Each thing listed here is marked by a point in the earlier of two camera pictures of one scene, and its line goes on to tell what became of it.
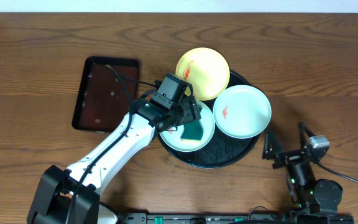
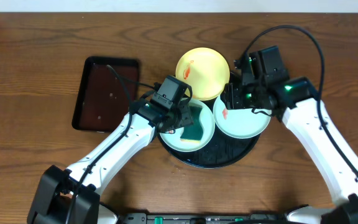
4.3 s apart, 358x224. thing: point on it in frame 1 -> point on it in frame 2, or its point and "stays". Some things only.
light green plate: x=171 y=138 stays
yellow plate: x=206 y=70 stays
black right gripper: x=288 y=157 -> x=234 y=100
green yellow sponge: x=192 y=132 stays
